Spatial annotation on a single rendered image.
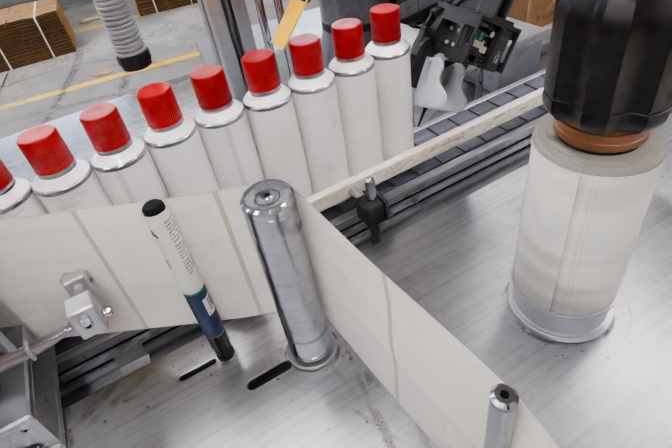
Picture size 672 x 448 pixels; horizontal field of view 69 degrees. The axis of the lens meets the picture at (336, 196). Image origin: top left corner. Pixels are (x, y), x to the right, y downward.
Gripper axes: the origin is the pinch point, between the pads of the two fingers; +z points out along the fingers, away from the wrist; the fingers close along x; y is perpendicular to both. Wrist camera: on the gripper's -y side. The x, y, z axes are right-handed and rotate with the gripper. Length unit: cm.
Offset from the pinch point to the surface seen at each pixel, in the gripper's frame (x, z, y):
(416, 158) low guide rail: -1.8, 4.2, 4.6
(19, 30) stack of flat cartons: -29, 95, -391
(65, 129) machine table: -33, 31, -58
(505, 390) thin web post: -27.6, 0.5, 38.6
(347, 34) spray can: -15.8, -7.7, 2.1
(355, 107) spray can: -12.2, -0.5, 2.8
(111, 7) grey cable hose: -36.2, -3.2, -8.0
